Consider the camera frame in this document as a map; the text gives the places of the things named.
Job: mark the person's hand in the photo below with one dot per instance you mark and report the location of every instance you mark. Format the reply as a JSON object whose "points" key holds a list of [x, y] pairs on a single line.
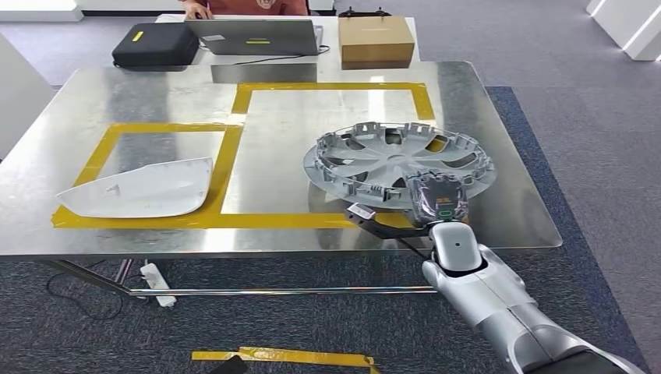
{"points": [[196, 10]]}

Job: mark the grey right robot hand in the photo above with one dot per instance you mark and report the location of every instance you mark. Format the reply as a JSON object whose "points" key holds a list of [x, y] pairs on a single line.
{"points": [[439, 198]]}

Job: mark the grey plastic wheel cover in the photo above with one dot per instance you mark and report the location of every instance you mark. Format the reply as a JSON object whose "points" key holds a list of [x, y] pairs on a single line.
{"points": [[372, 155]]}

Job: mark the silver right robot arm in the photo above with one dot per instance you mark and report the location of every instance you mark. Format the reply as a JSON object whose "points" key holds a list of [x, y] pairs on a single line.
{"points": [[490, 294]]}

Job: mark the stainless steel workbench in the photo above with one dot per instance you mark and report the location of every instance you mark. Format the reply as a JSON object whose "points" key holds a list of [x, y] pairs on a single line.
{"points": [[289, 144]]}

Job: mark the black robot body part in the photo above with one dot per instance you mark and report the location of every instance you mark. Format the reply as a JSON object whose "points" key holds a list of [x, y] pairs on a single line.
{"points": [[230, 365]]}

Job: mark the black carry case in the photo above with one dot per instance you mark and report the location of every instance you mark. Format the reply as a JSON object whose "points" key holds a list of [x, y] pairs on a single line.
{"points": [[155, 45]]}

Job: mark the person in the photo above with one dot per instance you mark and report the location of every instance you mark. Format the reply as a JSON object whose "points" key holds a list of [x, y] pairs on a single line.
{"points": [[258, 6]]}

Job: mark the grey laptop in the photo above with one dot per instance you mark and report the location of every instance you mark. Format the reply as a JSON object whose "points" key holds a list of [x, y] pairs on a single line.
{"points": [[253, 37]]}

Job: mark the small yellow tape rectangle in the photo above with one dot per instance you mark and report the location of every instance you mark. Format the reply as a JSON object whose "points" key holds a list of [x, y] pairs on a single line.
{"points": [[155, 127]]}

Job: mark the white desk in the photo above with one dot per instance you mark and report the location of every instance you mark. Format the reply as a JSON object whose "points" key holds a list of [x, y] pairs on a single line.
{"points": [[330, 57]]}

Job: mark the white block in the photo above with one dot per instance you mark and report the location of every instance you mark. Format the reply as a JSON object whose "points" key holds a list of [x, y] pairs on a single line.
{"points": [[630, 26], [36, 9]]}

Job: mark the brown cardboard box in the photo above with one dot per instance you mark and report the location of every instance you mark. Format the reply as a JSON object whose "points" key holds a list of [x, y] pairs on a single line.
{"points": [[376, 44]]}

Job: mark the black device with knobs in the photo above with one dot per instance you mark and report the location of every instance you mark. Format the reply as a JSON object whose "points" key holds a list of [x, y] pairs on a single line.
{"points": [[364, 13]]}

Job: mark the white mirror cover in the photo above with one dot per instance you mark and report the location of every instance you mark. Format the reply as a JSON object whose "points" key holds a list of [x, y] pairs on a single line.
{"points": [[139, 188]]}

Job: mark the yellow floor tape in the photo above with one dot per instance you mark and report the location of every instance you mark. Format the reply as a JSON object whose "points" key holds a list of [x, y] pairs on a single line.
{"points": [[289, 356]]}

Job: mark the white power strip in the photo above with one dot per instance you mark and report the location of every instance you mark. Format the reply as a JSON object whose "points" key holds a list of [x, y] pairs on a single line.
{"points": [[157, 285]]}

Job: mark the black camera bracket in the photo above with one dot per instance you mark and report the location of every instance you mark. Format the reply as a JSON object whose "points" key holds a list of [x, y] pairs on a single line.
{"points": [[392, 229]]}

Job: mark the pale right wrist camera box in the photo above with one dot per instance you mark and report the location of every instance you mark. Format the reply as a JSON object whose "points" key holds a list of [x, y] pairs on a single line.
{"points": [[361, 211]]}

